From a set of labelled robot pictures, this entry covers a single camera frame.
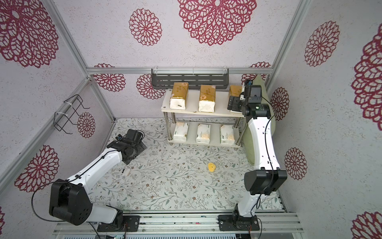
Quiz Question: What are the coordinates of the gold tissue pack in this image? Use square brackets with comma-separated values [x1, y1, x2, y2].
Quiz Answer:
[170, 82, 189, 110]
[229, 85, 242, 97]
[198, 85, 216, 113]

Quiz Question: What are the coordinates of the white tissue pack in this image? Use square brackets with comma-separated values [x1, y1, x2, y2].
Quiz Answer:
[220, 124, 235, 145]
[196, 123, 210, 144]
[173, 121, 189, 142]

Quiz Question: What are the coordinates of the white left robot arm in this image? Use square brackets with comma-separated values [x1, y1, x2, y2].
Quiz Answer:
[49, 129, 147, 229]

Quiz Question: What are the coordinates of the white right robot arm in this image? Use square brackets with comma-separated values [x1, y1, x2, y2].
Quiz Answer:
[227, 85, 287, 221]

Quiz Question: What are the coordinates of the white two-tier shelf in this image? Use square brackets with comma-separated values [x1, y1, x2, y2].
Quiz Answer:
[161, 89, 245, 148]

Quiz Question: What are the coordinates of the green pillow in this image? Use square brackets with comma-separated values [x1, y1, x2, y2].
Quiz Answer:
[242, 75, 274, 166]

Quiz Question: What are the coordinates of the floral table mat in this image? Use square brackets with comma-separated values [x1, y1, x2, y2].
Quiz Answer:
[85, 117, 284, 211]

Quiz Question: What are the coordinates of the small yellow object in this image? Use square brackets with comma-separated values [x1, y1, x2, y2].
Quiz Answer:
[208, 162, 216, 172]

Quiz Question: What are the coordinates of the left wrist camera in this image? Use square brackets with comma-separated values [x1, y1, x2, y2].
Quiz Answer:
[115, 134, 124, 141]

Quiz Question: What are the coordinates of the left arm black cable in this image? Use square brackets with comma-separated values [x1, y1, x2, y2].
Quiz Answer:
[31, 129, 146, 239]

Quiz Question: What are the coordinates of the black wire wall rack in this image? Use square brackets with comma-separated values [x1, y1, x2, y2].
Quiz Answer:
[53, 94, 90, 135]

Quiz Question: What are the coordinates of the grey wall-mounted metal rack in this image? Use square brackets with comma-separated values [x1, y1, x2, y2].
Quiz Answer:
[151, 68, 229, 90]

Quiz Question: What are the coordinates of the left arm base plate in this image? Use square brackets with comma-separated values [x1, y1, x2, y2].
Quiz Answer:
[96, 215, 141, 233]

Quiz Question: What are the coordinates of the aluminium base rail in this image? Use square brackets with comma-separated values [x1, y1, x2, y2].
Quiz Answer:
[53, 212, 305, 235]

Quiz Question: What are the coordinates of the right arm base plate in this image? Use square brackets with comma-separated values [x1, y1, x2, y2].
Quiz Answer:
[218, 214, 260, 231]

